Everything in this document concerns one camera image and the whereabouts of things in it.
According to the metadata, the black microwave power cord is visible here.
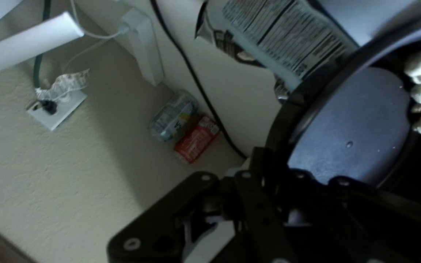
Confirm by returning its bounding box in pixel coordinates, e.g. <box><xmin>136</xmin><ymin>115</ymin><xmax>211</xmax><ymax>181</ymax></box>
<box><xmin>149</xmin><ymin>0</ymin><xmax>249</xmax><ymax>159</ymax></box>

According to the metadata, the silver foil snack wrapper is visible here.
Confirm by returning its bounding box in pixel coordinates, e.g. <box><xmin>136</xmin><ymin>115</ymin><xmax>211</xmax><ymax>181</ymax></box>
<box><xmin>196</xmin><ymin>0</ymin><xmax>358</xmax><ymax>92</ymax></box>

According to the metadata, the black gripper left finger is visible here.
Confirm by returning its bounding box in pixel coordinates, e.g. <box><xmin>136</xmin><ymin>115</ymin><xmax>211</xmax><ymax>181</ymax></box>
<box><xmin>107</xmin><ymin>171</ymin><xmax>235</xmax><ymax>263</ymax></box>

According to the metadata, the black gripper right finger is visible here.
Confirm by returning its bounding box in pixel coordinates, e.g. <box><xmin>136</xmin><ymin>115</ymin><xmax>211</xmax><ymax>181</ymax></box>
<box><xmin>235</xmin><ymin>170</ymin><xmax>421</xmax><ymax>263</ymax></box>

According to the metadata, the small clear bottle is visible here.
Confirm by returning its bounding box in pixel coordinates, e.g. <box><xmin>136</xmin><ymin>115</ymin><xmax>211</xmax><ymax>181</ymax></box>
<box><xmin>149</xmin><ymin>92</ymin><xmax>199</xmax><ymax>142</ymax></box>

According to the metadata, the black bowl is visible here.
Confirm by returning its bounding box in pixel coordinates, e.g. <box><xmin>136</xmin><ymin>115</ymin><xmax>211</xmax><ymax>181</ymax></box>
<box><xmin>263</xmin><ymin>15</ymin><xmax>421</xmax><ymax>203</ymax></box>

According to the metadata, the red box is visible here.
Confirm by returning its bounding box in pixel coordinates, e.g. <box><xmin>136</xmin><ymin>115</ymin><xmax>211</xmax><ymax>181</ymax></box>
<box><xmin>174</xmin><ymin>115</ymin><xmax>221</xmax><ymax>164</ymax></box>

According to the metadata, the wall outlet with plug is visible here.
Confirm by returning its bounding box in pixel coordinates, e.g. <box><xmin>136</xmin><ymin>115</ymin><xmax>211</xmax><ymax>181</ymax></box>
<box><xmin>26</xmin><ymin>69</ymin><xmax>91</xmax><ymax>132</ymax></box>

